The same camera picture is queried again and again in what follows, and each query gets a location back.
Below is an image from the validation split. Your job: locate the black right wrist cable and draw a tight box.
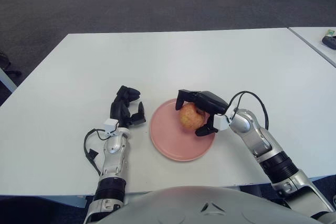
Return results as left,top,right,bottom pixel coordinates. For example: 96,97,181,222
227,91,270,130

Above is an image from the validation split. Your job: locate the pink round plate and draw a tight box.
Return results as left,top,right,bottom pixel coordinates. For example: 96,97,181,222
149,98,216,162

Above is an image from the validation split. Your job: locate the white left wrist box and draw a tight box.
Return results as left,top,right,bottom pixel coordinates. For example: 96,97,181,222
103,118,120,133

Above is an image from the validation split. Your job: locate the grey handheld controller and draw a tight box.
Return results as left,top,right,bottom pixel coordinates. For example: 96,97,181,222
322,36,336,50

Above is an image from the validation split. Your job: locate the white table leg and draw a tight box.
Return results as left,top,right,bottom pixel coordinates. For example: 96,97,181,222
0,66,18,93

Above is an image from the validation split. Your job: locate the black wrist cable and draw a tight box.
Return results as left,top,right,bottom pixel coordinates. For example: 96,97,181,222
227,91,270,130
83,128,111,175

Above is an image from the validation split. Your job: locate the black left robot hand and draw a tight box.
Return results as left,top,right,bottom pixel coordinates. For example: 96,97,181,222
109,84,147,127

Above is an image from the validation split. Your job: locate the yellow-red apple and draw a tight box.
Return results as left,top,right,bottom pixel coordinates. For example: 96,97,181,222
179,103,211,131

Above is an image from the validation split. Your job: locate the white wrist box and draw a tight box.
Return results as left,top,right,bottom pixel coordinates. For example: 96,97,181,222
103,118,120,133
213,107,237,132

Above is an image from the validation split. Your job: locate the black chair base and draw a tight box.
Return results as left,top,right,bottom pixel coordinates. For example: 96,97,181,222
0,48,22,77

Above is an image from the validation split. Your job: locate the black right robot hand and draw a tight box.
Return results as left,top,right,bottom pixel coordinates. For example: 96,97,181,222
175,89,228,137

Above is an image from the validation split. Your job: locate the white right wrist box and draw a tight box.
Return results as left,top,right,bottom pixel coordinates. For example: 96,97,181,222
213,107,237,132

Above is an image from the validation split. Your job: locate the grey robot torso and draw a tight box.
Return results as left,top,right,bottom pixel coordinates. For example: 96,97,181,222
97,185,323,224

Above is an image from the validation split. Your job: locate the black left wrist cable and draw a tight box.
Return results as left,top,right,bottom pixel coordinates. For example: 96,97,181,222
83,128,111,175

